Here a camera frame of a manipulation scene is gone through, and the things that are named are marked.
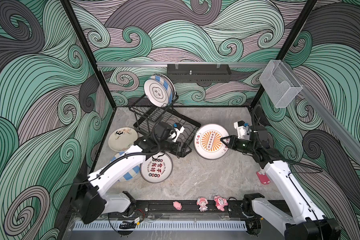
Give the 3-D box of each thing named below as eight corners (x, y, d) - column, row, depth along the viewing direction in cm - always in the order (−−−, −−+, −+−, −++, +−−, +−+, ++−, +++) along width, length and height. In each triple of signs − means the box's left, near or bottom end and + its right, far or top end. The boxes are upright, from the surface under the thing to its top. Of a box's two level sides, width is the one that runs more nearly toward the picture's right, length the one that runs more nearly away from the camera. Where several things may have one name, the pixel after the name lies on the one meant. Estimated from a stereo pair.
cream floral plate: (105, 151, 97) (104, 149, 95) (113, 129, 109) (112, 127, 107) (134, 151, 97) (133, 149, 95) (139, 129, 109) (138, 127, 107)
